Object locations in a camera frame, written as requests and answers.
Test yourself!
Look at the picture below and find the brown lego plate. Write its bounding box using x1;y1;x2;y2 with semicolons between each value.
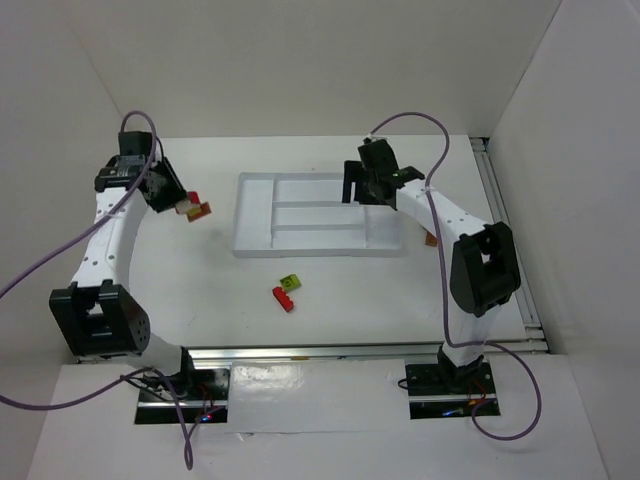
186;202;211;223
425;232;438;247

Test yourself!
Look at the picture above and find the white lego brick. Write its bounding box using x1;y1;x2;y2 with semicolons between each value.
175;198;200;216

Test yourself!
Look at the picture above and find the red arch lego brick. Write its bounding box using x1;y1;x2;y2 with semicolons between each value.
188;191;200;204

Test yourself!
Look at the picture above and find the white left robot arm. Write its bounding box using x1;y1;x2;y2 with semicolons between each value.
49;131;209;398

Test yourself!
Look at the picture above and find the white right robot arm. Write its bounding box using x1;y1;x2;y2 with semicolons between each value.
342;137;521;391

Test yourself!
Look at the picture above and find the white compartment tray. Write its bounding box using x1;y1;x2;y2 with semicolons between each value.
232;172;404;258

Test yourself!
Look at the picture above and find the green lego brick on table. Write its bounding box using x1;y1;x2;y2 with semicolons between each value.
279;274;301;292

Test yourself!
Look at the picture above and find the red lego brick on table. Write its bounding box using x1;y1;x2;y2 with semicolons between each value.
272;286;295;313

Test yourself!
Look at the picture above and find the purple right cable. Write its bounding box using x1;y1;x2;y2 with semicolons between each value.
367;111;544;442

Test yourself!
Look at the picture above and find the purple cable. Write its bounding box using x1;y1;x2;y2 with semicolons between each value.
367;111;544;442
0;110;201;471

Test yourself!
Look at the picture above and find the aluminium rail front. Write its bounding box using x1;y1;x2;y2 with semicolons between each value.
74;341;451;371

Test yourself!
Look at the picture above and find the aluminium rail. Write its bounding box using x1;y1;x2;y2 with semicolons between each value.
470;137;550;354
74;341;451;371

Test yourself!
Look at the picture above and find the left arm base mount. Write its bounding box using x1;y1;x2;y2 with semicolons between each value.
130;367;231;425

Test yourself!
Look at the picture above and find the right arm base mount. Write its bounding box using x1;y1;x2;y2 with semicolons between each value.
397;361;501;420

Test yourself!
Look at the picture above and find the aluminium rail right side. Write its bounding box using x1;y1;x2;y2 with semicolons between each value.
470;137;550;354

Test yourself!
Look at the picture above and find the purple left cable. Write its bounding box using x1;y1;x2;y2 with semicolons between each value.
0;110;201;471

